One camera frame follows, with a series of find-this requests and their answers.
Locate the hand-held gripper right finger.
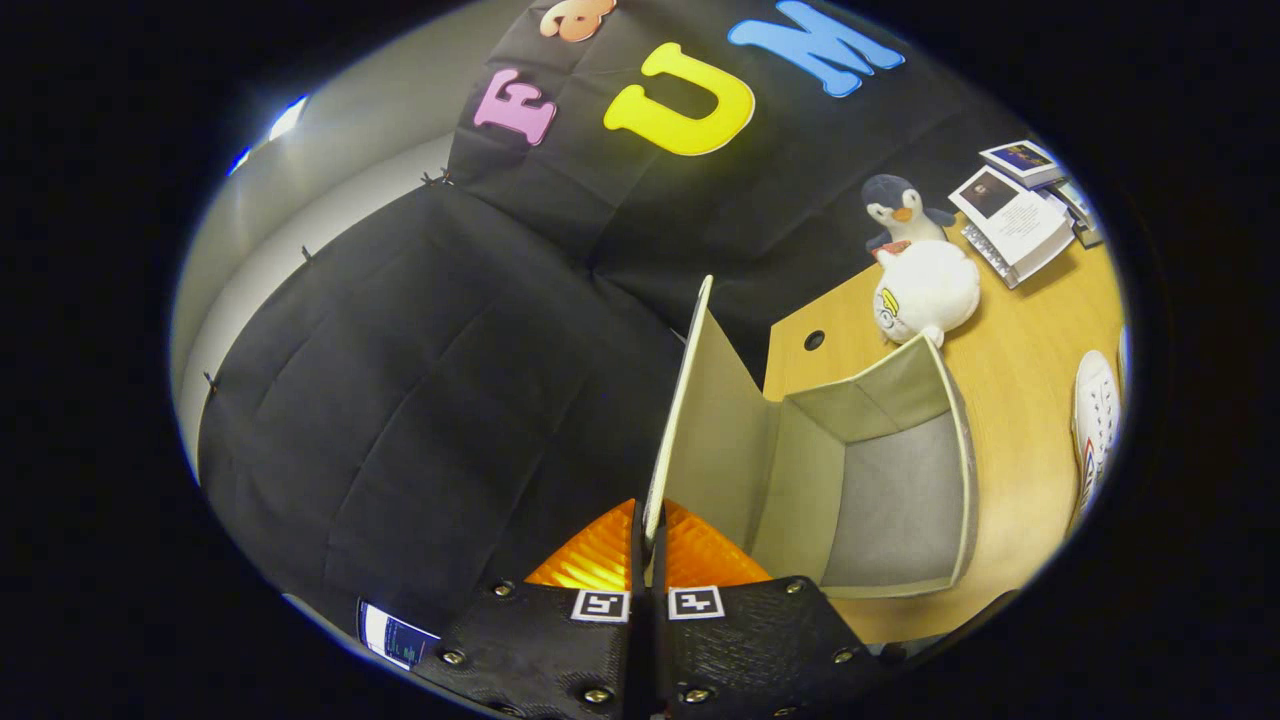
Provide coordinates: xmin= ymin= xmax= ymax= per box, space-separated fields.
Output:
xmin=650 ymin=498 xmax=886 ymax=720

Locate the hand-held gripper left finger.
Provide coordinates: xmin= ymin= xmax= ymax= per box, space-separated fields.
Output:
xmin=410 ymin=497 xmax=651 ymax=720

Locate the beige fabric storage box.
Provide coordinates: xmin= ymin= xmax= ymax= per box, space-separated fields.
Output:
xmin=643 ymin=275 xmax=981 ymax=601

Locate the blue white screen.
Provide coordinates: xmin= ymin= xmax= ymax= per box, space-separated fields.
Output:
xmin=358 ymin=598 xmax=441 ymax=671

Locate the white round plush toy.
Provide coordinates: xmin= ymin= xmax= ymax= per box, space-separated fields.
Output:
xmin=873 ymin=240 xmax=983 ymax=349

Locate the grey white penguin plush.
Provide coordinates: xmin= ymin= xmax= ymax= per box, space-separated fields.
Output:
xmin=862 ymin=174 xmax=958 ymax=256

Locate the white book with dark photo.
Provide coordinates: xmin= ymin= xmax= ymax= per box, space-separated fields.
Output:
xmin=947 ymin=165 xmax=1076 ymax=289

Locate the teal cover book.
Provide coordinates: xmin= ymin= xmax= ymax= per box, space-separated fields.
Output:
xmin=1050 ymin=180 xmax=1101 ymax=236

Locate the blue cover book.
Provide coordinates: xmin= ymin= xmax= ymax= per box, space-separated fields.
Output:
xmin=980 ymin=140 xmax=1066 ymax=189

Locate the large ceiling light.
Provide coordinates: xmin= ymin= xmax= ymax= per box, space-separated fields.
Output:
xmin=265 ymin=93 xmax=311 ymax=143

